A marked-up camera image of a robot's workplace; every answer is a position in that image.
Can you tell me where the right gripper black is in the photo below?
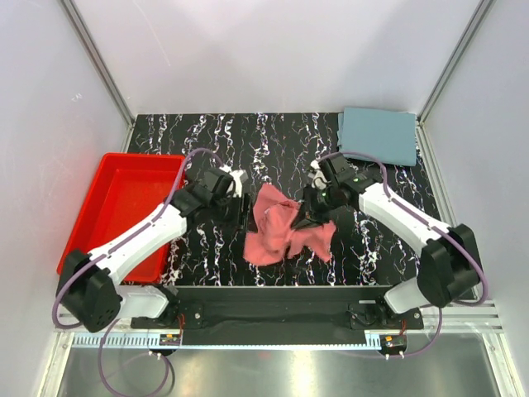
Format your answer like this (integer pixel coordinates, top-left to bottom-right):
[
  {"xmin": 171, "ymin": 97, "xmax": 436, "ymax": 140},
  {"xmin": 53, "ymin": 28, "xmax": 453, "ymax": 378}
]
[{"xmin": 288, "ymin": 184, "xmax": 341, "ymax": 232}]

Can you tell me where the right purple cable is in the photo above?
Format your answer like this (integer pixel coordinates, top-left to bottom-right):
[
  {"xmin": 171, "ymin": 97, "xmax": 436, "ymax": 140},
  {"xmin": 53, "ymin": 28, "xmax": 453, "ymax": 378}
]
[{"xmin": 330, "ymin": 151, "xmax": 489, "ymax": 359}]

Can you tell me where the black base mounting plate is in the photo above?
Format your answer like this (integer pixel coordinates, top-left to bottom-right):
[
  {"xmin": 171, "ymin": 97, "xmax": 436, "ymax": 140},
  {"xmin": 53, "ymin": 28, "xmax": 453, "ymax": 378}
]
[{"xmin": 131, "ymin": 286, "xmax": 424, "ymax": 342}]

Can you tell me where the purple cable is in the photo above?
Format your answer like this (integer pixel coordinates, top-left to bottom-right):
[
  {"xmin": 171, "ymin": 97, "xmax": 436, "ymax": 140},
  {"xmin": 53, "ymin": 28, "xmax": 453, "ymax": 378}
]
[
  {"xmin": 51, "ymin": 147, "xmax": 232, "ymax": 396},
  {"xmin": 330, "ymin": 151, "xmax": 489, "ymax": 359}
]

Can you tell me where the aluminium frame post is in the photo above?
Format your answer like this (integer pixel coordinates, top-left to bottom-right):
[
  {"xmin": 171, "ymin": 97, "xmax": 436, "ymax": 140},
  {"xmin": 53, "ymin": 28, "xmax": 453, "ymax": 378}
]
[
  {"xmin": 58, "ymin": 0, "xmax": 136, "ymax": 127},
  {"xmin": 417, "ymin": 0, "xmax": 496, "ymax": 124}
]

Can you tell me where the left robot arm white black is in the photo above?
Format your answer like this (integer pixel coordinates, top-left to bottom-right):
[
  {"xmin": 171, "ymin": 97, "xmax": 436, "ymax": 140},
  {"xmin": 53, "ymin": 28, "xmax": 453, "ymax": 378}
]
[{"xmin": 54, "ymin": 166, "xmax": 251, "ymax": 332}]

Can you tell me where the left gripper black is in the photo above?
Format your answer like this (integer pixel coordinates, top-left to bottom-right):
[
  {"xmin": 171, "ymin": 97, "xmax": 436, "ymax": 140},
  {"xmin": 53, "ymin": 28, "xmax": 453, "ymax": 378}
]
[{"xmin": 210, "ymin": 192, "xmax": 258, "ymax": 233}]

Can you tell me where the left aluminium frame post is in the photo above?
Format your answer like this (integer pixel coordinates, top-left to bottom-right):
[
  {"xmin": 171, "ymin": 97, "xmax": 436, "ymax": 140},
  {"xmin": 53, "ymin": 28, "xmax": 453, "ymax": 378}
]
[{"xmin": 58, "ymin": 0, "xmax": 136, "ymax": 127}]

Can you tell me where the pink t shirt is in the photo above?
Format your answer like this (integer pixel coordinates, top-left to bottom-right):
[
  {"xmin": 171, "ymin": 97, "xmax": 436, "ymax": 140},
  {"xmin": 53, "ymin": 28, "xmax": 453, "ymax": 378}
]
[{"xmin": 243, "ymin": 184, "xmax": 336, "ymax": 266}]

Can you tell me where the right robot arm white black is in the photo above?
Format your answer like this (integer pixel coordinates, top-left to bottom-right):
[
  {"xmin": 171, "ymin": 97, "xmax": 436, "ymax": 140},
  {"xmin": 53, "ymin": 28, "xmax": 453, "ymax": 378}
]
[{"xmin": 291, "ymin": 152, "xmax": 488, "ymax": 328}]

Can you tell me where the right aluminium frame post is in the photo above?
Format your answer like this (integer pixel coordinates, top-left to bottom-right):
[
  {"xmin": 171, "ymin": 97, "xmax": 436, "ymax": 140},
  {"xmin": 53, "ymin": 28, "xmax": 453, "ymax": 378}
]
[{"xmin": 417, "ymin": 0, "xmax": 496, "ymax": 124}]

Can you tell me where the red plastic bin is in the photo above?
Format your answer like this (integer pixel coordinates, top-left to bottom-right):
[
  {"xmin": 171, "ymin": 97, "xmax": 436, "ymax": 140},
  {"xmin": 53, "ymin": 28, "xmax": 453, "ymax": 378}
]
[{"xmin": 57, "ymin": 153, "xmax": 184, "ymax": 274}]

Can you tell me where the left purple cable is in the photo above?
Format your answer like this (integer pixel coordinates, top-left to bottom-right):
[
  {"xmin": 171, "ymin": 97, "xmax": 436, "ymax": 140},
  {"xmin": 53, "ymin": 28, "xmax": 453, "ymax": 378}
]
[{"xmin": 51, "ymin": 147, "xmax": 232, "ymax": 396}]

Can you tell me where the folded blue t shirt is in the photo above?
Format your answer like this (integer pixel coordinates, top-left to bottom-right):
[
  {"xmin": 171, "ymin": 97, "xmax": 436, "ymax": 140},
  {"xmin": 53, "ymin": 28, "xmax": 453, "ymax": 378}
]
[{"xmin": 337, "ymin": 108, "xmax": 417, "ymax": 166}]

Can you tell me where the white slotted cable duct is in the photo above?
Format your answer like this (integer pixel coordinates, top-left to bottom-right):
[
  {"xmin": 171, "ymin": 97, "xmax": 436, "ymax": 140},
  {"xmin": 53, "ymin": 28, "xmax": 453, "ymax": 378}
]
[{"xmin": 73, "ymin": 332, "xmax": 407, "ymax": 354}]

